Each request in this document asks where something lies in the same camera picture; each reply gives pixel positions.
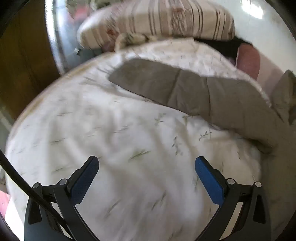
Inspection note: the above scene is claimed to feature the wooden door frame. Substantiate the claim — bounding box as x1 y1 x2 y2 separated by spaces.
0 0 61 121

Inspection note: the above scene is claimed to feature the black cable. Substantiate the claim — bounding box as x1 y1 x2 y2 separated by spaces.
0 150 70 235

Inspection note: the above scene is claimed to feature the dark cloth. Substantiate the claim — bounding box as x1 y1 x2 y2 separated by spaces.
199 37 255 68

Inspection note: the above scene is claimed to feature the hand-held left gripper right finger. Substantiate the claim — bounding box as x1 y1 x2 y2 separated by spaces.
195 156 270 241

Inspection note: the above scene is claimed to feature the white leaf-print bed sheet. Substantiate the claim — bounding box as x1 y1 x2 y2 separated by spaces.
5 38 271 241

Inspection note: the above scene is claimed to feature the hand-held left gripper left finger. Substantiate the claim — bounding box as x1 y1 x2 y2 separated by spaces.
25 156 100 241

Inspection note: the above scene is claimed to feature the grey-brown puffer jacket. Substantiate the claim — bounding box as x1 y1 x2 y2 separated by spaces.
109 58 296 241

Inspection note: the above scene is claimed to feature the striped floral pillow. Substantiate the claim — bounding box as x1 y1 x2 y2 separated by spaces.
77 0 235 49

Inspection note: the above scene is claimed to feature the glass door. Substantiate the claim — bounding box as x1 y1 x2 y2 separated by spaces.
46 0 93 75

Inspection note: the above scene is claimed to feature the pink sofa backrest cushion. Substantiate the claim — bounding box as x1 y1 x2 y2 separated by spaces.
236 43 261 81

